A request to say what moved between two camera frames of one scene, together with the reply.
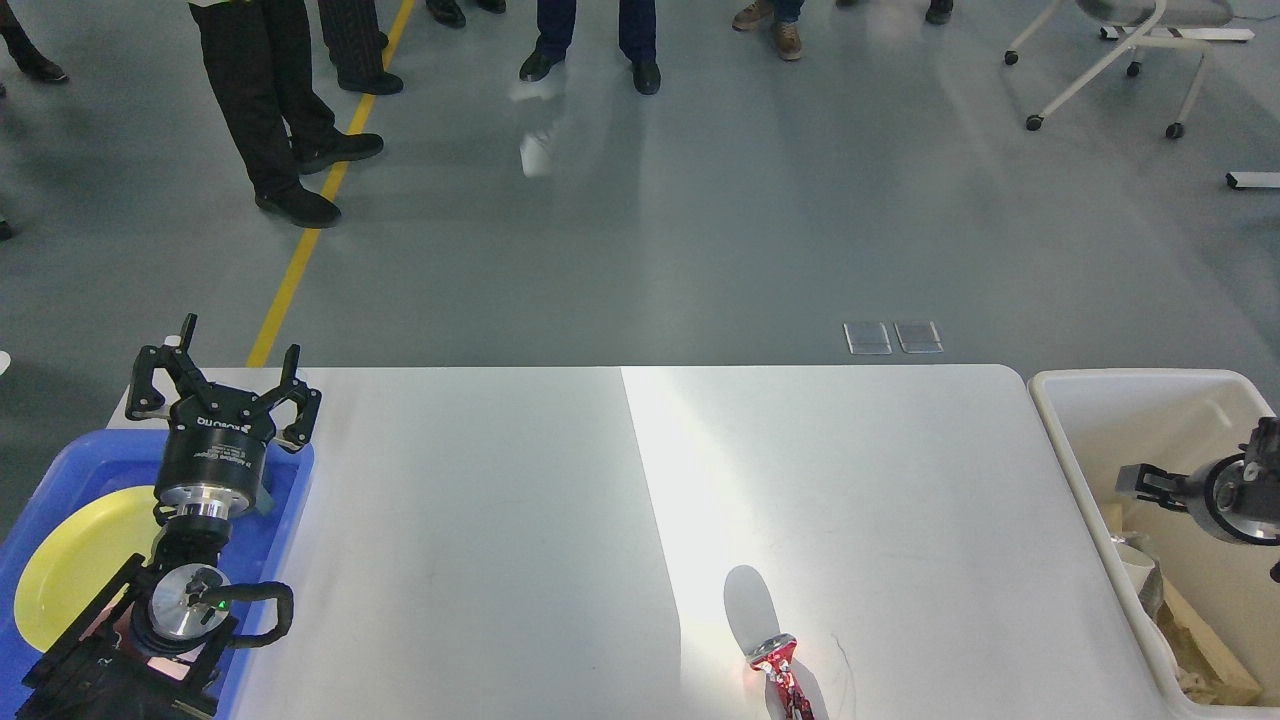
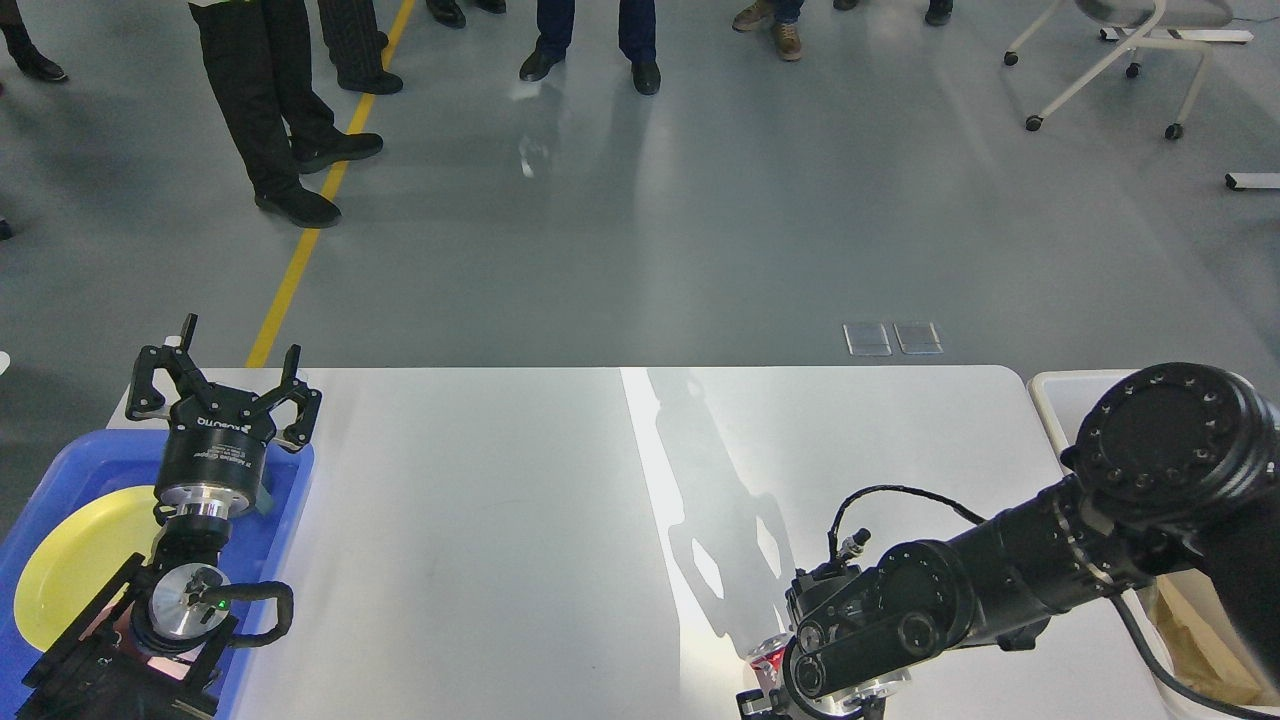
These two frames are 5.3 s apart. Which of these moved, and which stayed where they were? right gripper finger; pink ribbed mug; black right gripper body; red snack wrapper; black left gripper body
Moved: right gripper finger; black right gripper body
Stayed: red snack wrapper; pink ribbed mug; black left gripper body
